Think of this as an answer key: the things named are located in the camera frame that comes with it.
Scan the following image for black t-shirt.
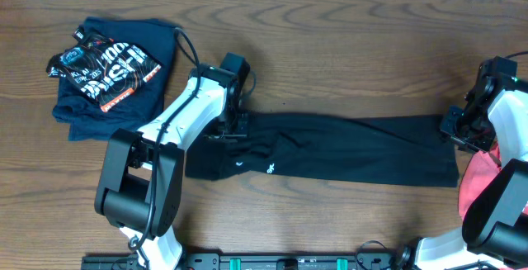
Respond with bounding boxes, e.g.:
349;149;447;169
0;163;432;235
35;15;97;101
185;113;459;187

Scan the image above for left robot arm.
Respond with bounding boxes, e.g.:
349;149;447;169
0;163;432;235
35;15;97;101
82;61;252;269

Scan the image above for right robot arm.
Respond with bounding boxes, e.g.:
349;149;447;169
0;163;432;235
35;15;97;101
391;76;527;269

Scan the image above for red printed t-shirt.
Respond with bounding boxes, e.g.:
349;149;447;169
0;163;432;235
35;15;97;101
459;144;507;220

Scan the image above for black orange printed jersey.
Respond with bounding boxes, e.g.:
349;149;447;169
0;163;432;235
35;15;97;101
46;27;162;112

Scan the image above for folded navy blue shirt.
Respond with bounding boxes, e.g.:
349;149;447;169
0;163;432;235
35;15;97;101
52;17;177;141

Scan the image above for left black cable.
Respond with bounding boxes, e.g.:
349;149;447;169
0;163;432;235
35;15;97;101
126;26;257;263

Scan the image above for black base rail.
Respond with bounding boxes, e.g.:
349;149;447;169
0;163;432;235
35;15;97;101
80;240;417;270

